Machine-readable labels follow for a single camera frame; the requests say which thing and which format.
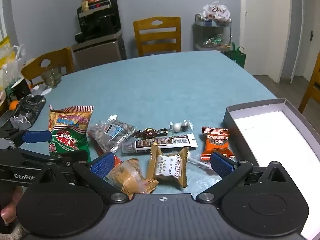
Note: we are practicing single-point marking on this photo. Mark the orange snack packet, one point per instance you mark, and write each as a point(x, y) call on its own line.
point(216, 142)

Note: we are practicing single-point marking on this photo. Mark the wooden chair oval cutout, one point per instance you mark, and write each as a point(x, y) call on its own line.
point(156, 38)

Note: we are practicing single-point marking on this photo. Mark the clear plastic bags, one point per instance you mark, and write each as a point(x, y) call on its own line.
point(10, 60)

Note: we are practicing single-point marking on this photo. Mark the clear packet with white lollipop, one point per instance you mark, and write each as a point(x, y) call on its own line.
point(198, 161)

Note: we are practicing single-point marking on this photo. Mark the green prawn cracker bag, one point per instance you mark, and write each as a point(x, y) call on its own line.
point(70, 130)

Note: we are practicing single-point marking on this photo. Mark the clear tan pastry packet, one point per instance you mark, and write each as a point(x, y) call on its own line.
point(130, 176)

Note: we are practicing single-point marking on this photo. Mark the clear bag of nuts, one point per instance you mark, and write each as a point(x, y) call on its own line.
point(110, 132)

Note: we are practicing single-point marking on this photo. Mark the red snack bar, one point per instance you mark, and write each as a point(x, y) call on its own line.
point(117, 160)

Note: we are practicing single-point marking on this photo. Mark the grey box white inside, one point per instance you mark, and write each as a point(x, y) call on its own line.
point(275, 135)

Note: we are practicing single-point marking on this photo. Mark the gold pastry packet white label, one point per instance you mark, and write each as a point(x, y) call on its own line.
point(168, 166)

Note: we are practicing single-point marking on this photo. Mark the yellow jar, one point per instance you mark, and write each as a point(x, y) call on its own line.
point(85, 5)

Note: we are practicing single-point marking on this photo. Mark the white plastic bag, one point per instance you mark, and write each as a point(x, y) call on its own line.
point(215, 10)

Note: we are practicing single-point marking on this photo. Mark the glass trolley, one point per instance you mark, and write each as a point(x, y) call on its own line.
point(212, 35)

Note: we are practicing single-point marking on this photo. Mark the dark mug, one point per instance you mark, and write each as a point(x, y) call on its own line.
point(21, 87)

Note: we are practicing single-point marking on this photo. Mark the long brown chocolate packet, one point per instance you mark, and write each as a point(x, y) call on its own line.
point(162, 142)

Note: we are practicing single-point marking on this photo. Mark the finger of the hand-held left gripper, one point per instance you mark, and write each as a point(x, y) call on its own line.
point(37, 136)
point(62, 157)

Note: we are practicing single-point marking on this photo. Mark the person's left hand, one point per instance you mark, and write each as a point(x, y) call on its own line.
point(7, 211)

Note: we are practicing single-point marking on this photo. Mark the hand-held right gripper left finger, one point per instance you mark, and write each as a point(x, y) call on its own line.
point(102, 166)

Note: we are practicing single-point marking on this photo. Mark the black patterned box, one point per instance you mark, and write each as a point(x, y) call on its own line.
point(28, 110)

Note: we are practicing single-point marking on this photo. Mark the white saucer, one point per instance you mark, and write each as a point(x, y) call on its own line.
point(41, 90)

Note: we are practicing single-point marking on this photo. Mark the orange fruit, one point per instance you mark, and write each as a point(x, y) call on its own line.
point(14, 105)

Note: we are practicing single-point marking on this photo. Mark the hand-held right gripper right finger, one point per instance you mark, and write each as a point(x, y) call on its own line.
point(221, 166)

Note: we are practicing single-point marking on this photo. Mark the brown foil candy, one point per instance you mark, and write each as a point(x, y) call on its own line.
point(149, 132)

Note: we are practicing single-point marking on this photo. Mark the wooden chair round cutout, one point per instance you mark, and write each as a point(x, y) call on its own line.
point(50, 60)

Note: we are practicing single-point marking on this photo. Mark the black water dispenser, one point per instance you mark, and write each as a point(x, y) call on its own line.
point(98, 30)

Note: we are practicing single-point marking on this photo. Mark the green shopping bag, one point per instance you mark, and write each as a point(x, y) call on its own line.
point(236, 55)

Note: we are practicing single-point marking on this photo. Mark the glass cup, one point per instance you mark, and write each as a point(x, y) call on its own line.
point(51, 76)

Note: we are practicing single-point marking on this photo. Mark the clear wrapper with ball candies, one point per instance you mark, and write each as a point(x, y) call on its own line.
point(180, 126)

